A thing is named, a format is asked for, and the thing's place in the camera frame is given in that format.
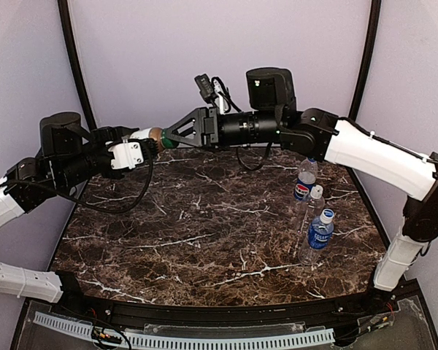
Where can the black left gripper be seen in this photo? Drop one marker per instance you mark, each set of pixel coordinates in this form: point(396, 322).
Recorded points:
point(152, 148)

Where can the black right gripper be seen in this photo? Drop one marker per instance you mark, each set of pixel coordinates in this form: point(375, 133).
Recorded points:
point(209, 126)

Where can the clear Pepsi bottle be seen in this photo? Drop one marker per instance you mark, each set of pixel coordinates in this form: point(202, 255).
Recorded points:
point(308, 172)

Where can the clear bottle white cap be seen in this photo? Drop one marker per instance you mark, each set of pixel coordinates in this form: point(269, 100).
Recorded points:
point(311, 206)

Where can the green bottle cap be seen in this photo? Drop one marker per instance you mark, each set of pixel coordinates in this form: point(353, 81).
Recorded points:
point(165, 141)

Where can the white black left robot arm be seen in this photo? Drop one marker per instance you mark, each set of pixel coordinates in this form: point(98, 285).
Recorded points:
point(68, 156)

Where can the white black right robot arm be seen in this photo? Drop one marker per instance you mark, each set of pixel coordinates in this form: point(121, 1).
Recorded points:
point(322, 136)

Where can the clear bottle blue label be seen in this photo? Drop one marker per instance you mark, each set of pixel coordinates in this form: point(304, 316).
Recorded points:
point(319, 234)

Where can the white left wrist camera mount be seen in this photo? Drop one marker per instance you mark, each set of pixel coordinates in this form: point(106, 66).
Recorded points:
point(127, 154)

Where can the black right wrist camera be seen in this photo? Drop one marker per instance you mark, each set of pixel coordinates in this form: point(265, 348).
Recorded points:
point(214, 92)

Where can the black left frame post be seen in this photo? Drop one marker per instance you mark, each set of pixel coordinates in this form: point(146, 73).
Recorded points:
point(74, 62)

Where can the black frame post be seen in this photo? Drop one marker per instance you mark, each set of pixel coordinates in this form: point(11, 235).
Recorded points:
point(74, 62)
point(366, 58)

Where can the black right table rail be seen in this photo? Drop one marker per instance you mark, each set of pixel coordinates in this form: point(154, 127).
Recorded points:
point(369, 206)

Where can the black table rail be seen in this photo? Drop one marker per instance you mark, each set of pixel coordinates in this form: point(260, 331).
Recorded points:
point(369, 206)
point(344, 313)

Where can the black right frame post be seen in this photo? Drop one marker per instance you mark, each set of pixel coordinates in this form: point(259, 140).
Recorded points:
point(366, 58)

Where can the white slotted cable duct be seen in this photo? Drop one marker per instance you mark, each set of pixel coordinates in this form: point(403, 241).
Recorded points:
point(157, 336)

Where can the black front table rail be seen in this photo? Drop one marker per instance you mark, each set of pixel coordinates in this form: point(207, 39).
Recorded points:
point(344, 313)

